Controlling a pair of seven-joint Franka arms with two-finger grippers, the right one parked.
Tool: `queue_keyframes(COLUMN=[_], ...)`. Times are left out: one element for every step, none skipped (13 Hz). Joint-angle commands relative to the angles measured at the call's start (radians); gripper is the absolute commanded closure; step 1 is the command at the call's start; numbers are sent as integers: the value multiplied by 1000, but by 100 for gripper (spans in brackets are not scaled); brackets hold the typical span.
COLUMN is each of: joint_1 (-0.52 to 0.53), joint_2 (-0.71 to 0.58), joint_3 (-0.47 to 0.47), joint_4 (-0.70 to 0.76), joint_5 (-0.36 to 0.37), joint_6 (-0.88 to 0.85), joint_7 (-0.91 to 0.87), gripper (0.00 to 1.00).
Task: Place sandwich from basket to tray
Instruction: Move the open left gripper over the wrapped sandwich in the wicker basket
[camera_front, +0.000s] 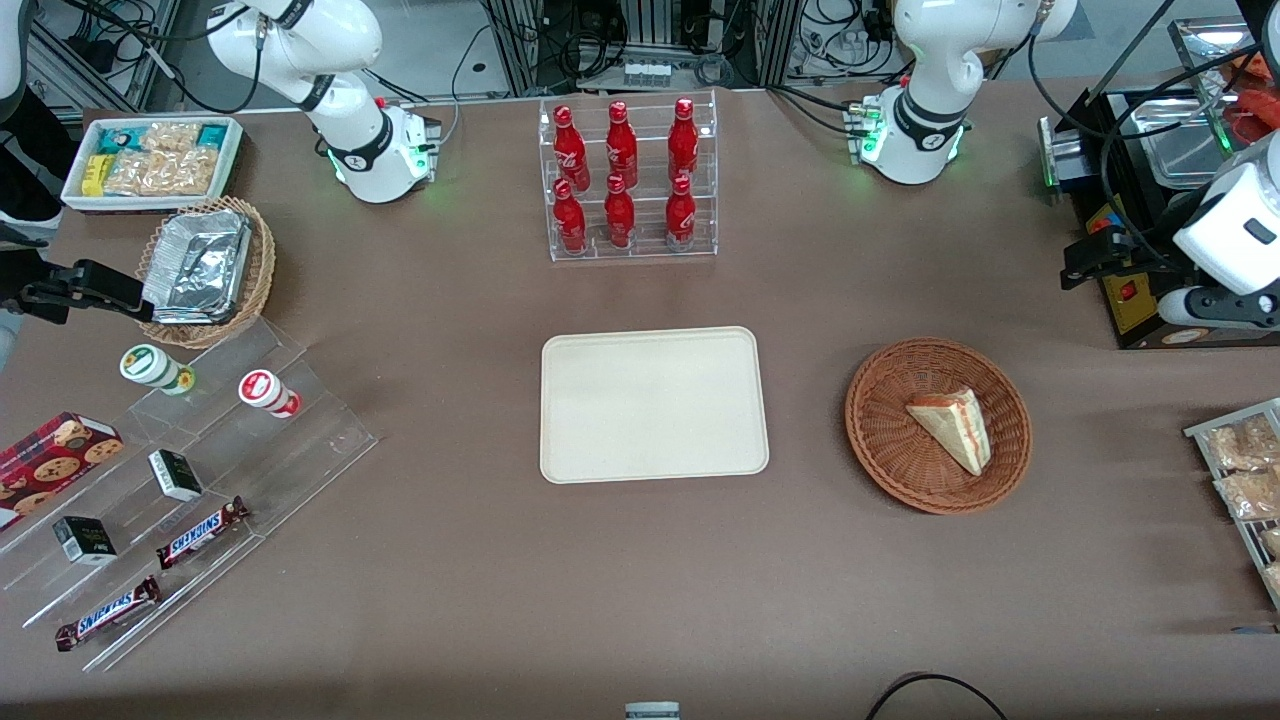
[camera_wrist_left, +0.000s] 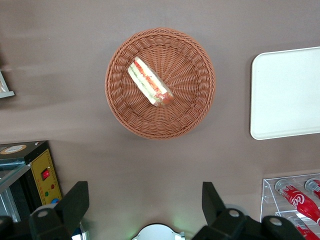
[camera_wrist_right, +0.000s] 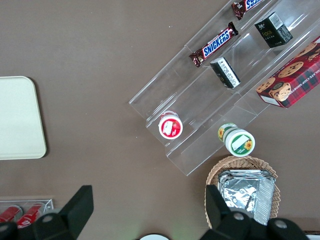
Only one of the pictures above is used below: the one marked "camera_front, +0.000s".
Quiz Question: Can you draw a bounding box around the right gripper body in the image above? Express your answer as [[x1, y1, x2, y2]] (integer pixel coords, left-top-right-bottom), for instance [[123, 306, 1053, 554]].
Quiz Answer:
[[0, 212, 73, 313]]

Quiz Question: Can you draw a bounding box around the white rectangular snack bin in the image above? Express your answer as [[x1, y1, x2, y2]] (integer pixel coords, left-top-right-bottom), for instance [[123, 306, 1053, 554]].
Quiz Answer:
[[60, 116, 245, 215]]

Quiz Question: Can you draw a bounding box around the clear cracker bag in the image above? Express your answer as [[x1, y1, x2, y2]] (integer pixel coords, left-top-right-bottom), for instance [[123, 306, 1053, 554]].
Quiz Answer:
[[105, 150, 161, 197], [140, 122, 201, 153], [156, 147, 221, 197]]

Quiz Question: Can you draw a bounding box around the stainless steel pan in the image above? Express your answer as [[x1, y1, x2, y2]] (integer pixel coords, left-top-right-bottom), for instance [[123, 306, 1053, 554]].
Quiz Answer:
[[1140, 95, 1236, 191]]

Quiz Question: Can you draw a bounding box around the brown snickers bar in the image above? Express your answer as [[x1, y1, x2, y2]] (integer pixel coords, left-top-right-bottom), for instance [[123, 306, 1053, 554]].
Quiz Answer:
[[155, 496, 251, 571], [55, 575, 162, 653]]

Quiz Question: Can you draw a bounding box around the tray of packaged snacks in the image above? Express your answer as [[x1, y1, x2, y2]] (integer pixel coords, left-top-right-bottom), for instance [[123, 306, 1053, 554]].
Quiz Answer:
[[1184, 398, 1280, 611]]

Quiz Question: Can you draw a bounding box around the light wicker basket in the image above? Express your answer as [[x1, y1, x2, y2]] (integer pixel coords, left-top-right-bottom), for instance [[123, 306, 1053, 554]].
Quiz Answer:
[[135, 196, 277, 351]]

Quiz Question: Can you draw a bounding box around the clear acrylic stepped stand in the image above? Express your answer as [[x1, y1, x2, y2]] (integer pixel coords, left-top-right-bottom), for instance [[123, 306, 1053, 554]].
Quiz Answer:
[[0, 316, 379, 673]]

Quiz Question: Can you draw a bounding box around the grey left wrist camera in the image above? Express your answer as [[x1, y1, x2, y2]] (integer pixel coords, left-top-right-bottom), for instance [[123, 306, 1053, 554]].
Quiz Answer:
[[1158, 286, 1280, 332]]

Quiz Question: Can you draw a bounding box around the red lid yogurt cup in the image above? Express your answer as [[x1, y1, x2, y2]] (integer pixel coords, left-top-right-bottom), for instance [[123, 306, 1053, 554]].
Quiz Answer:
[[238, 369, 302, 419]]

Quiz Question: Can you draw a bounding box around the green lid yogurt cup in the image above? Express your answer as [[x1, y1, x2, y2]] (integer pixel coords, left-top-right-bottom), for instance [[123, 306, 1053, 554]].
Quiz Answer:
[[119, 344, 196, 396]]

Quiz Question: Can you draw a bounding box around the black looped cable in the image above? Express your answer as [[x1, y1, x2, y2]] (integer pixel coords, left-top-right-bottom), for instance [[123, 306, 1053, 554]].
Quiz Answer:
[[865, 672, 1011, 720]]

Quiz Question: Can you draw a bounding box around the aluminium foil container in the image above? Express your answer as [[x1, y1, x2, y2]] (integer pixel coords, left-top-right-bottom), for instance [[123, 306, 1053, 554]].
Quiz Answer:
[[142, 210, 253, 326]]

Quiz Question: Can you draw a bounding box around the triangular sandwich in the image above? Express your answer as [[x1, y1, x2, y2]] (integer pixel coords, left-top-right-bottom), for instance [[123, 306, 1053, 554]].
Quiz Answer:
[[905, 388, 993, 477]]

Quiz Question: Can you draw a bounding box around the black food warmer machine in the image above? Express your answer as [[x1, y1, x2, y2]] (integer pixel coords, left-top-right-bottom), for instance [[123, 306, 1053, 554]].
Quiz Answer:
[[1038, 85, 1280, 351]]

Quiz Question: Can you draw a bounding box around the red cookie box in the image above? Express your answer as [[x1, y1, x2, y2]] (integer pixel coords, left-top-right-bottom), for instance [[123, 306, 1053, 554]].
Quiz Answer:
[[0, 412, 125, 533]]

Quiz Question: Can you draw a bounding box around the aluminium frame structure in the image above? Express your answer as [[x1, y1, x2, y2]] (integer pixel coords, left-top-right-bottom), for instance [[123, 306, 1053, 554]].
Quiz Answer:
[[480, 0, 801, 96]]

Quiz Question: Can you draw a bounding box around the beige plastic tray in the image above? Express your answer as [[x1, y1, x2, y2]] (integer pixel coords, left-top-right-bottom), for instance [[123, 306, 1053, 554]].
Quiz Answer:
[[540, 326, 770, 485]]

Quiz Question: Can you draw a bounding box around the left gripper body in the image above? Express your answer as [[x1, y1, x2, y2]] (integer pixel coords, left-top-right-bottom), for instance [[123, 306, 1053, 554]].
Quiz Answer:
[[1132, 212, 1199, 293]]

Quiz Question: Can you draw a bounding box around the small black box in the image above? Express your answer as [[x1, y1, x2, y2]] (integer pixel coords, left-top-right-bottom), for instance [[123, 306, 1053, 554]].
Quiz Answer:
[[52, 516, 118, 566], [148, 449, 204, 503]]

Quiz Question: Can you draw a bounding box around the grey metal rack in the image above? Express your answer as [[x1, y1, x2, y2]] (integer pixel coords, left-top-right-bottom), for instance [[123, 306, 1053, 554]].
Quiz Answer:
[[25, 0, 181, 113]]

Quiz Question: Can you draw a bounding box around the clear acrylic bottle rack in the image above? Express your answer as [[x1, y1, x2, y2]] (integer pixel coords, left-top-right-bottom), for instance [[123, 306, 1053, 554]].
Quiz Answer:
[[538, 88, 719, 263]]

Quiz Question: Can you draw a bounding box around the brown wicker basket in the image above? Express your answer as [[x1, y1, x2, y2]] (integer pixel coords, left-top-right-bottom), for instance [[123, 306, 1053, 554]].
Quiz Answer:
[[845, 338, 1033, 516]]

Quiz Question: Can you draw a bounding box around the glass food display case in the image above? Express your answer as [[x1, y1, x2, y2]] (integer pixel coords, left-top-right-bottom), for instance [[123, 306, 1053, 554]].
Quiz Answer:
[[1168, 15, 1280, 156]]

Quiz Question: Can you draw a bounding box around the red cola bottle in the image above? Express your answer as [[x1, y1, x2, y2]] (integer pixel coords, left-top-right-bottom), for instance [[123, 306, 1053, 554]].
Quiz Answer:
[[553, 178, 588, 255], [604, 174, 636, 250], [553, 104, 591, 193], [605, 100, 639, 189], [665, 175, 697, 248], [668, 97, 700, 183]]

